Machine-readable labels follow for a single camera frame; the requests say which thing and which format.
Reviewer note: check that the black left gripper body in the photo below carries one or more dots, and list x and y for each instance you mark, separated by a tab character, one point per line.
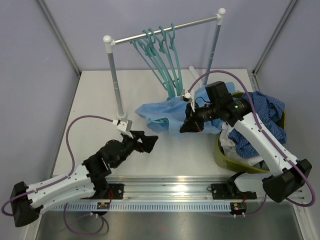
129	145

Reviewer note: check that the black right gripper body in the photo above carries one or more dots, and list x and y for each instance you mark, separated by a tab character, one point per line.
203	114

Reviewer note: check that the light blue shirt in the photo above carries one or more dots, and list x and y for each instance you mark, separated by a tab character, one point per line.
174	110

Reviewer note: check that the teal hanger of blue shirt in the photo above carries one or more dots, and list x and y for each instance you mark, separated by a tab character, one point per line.
160	121

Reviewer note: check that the dark blue checked shirt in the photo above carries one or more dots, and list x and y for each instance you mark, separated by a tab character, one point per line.
270	111

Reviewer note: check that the teal hanger of checked shirt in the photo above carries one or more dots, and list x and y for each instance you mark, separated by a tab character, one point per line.
176	72

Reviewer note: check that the teal hanger of plaid shirt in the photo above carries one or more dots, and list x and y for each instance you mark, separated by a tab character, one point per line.
161	56

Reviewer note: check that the teal hanger of grey shirt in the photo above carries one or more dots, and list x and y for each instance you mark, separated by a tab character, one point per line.
147	51

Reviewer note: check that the teal hanger of white shirt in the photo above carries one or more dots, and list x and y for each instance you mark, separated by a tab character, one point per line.
164	48

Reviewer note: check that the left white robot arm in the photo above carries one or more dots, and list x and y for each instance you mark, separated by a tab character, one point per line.
87	180

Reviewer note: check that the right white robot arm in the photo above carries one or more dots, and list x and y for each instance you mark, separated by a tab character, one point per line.
287	173

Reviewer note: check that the green laundry basket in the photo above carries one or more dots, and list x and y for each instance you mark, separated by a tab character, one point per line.
224	162

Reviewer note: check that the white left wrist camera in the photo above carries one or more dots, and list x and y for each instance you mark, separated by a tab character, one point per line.
123	126

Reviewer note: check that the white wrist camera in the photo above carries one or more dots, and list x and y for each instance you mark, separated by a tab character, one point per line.
123	126
190	97

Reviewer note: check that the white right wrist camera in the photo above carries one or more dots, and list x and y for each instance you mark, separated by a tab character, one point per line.
190	97

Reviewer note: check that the aluminium mounting rail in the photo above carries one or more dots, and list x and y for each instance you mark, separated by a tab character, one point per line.
168	189

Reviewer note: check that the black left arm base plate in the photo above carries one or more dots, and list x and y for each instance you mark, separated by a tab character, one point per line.
115	191

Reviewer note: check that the white slotted cable duct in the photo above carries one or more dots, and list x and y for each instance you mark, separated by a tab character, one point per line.
146	207

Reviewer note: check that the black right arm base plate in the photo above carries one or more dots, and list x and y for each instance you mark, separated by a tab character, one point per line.
225	191

